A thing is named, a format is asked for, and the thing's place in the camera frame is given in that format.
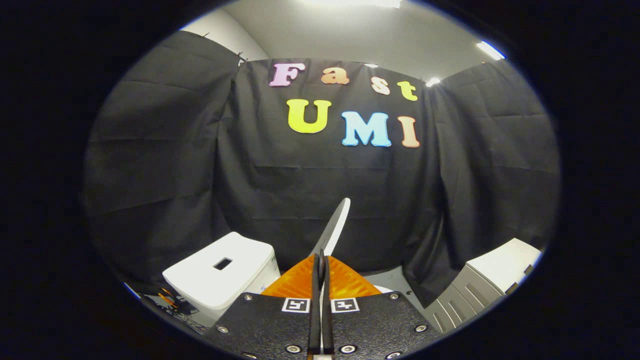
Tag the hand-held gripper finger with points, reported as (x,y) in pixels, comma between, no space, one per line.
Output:
(327,310)
(315,310)

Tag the white toilet lid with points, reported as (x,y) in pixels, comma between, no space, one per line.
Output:
(332,230)

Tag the white toilet tank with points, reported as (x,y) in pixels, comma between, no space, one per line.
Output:
(200,280)

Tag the black backdrop cloth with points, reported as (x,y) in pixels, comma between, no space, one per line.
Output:
(280,190)

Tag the grey cabinet with white top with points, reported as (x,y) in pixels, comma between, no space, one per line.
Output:
(475,290)

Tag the small ceiling light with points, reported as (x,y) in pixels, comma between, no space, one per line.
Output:
(433,81)

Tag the rectangular ceiling light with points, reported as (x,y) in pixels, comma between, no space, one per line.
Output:
(490,50)

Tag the large round ceiling light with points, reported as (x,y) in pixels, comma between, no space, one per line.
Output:
(350,2)

